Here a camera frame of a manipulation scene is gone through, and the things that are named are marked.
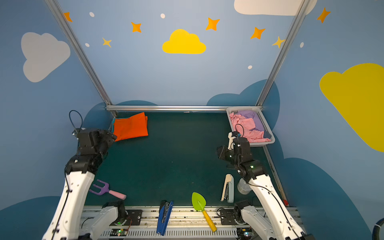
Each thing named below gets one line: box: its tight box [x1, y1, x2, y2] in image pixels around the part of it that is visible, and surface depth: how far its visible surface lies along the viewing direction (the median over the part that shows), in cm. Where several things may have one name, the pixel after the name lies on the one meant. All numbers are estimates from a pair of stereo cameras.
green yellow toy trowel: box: [191, 192, 217, 233], surface depth 79 cm
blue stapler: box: [156, 200, 174, 236], surface depth 76 cm
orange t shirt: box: [113, 112, 149, 142], surface depth 110 cm
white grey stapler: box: [220, 174, 234, 203], surface depth 82 cm
